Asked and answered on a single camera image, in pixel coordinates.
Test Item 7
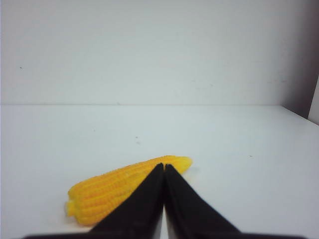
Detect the yellow corn cob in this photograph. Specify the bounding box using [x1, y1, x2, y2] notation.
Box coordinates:
[65, 155, 192, 226]

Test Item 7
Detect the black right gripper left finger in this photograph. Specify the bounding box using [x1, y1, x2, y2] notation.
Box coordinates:
[88, 163, 164, 239]

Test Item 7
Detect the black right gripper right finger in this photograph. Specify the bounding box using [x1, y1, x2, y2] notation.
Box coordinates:
[165, 164, 245, 239]

